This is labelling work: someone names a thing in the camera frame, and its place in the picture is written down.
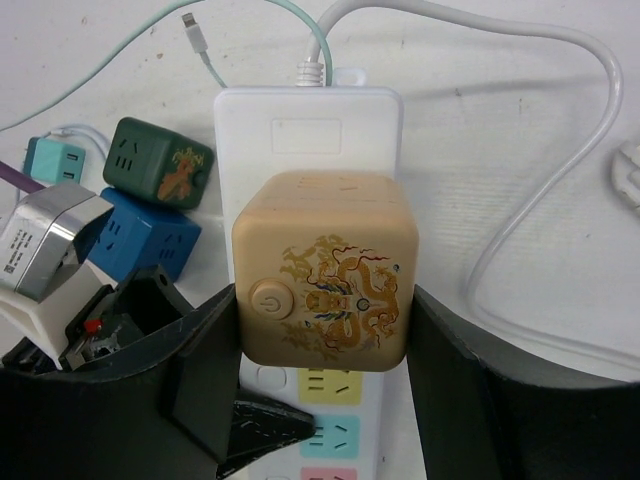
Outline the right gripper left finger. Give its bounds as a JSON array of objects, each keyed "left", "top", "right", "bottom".
[{"left": 1, "top": 287, "right": 240, "bottom": 479}]

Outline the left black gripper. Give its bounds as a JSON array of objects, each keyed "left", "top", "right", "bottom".
[{"left": 2, "top": 264, "right": 194, "bottom": 374}]

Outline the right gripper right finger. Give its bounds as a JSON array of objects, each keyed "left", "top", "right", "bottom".
[{"left": 407, "top": 287, "right": 639, "bottom": 479}]

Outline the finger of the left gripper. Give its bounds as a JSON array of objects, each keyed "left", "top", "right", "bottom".
[{"left": 216, "top": 389, "right": 315, "bottom": 479}]

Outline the blue cube plug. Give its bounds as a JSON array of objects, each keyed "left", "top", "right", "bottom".
[{"left": 89, "top": 187, "right": 201, "bottom": 282}]

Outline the dark green dragon charger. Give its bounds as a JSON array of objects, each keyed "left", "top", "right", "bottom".
[{"left": 103, "top": 117, "right": 215, "bottom": 210}]

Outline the teal cube plug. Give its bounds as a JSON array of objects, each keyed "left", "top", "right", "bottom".
[{"left": 22, "top": 137, "right": 86, "bottom": 184}]

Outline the wooden beige cube plug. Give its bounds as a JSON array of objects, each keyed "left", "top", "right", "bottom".
[{"left": 231, "top": 171, "right": 419, "bottom": 372}]

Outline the white thin usb cable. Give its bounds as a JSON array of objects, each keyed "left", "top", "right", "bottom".
[{"left": 47, "top": 124, "right": 114, "bottom": 161}]

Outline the white power strip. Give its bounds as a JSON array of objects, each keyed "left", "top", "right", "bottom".
[{"left": 214, "top": 71, "right": 403, "bottom": 479}]

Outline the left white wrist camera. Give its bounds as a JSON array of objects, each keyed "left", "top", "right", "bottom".
[{"left": 1, "top": 182, "right": 114, "bottom": 365}]

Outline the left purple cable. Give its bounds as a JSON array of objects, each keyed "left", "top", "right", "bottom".
[{"left": 0, "top": 160, "right": 46, "bottom": 194}]

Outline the white strip cord with plug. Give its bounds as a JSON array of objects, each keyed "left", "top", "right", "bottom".
[{"left": 294, "top": 0, "right": 640, "bottom": 371}]

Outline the mint green thin cable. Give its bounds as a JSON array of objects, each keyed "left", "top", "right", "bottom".
[{"left": 0, "top": 0, "right": 334, "bottom": 134}]

